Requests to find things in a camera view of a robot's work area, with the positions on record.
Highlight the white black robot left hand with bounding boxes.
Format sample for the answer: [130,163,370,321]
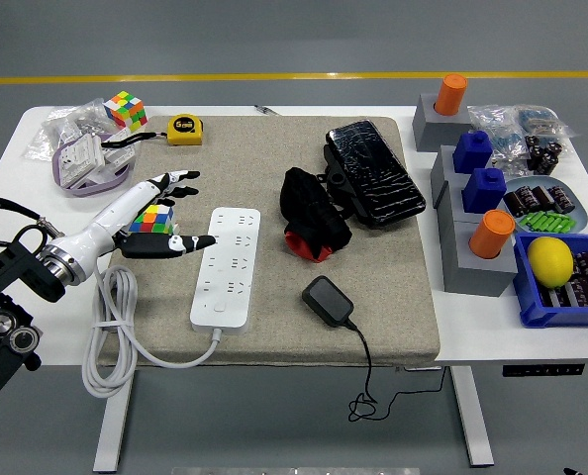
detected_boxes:
[49,169,219,287]

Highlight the white power strip with cord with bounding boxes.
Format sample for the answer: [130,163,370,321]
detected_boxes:
[80,206,263,400]

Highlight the black power adapter with cord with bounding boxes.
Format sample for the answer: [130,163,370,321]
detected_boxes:
[301,275,447,423]

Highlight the multicolour puzzle cube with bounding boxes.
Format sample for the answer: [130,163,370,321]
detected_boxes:
[103,90,148,133]
[128,204,176,235]

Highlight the black table control panel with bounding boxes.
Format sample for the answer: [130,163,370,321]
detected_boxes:
[501,363,586,378]

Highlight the white table leg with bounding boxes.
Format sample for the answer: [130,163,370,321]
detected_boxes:
[92,368,136,472]
[449,366,496,467]

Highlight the yellow tape measure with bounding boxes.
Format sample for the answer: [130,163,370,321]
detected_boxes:
[100,114,205,148]

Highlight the blue plastic bin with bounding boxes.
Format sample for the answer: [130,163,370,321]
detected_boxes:
[513,232,588,329]

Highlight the black capacitors pile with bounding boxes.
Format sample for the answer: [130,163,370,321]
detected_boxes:
[539,250,588,311]

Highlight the grey-brown fabric mat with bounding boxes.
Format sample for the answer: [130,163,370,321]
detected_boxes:
[95,116,442,368]

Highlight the black red fabric bundle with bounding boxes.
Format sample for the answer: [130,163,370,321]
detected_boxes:
[279,166,353,263]

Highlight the yellow lemon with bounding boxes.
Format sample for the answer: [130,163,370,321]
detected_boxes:
[527,236,575,290]

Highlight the grey socket block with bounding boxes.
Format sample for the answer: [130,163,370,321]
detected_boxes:
[433,180,488,238]
[430,144,473,207]
[412,92,473,152]
[440,217,519,299]

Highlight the orange cylinder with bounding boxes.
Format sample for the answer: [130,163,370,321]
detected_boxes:
[434,73,469,117]
[468,209,517,260]

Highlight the green cylindrical cells pile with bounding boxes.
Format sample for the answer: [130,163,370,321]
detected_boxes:
[519,210,577,234]

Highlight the light blue plate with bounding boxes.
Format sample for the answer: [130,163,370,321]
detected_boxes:
[501,175,588,235]

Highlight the black glossy wrapped device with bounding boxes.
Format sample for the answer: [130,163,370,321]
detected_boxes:
[322,119,428,230]

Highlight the black capacitor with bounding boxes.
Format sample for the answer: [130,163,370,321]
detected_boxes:
[546,184,577,215]
[518,185,542,212]
[532,184,556,209]
[502,191,528,218]

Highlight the blue peg block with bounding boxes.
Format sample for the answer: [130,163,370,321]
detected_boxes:
[451,130,494,174]
[460,167,508,215]

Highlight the clear bag of black capacitors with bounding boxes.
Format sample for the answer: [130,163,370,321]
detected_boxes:
[524,134,572,177]

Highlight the clear bag of blue resistors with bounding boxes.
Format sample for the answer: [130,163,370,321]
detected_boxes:
[466,103,531,177]

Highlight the clear bag of blue parts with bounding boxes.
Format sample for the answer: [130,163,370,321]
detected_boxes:
[514,103,585,140]

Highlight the white wall socket panel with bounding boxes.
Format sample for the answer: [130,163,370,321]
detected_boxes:
[57,134,105,188]
[103,129,137,172]

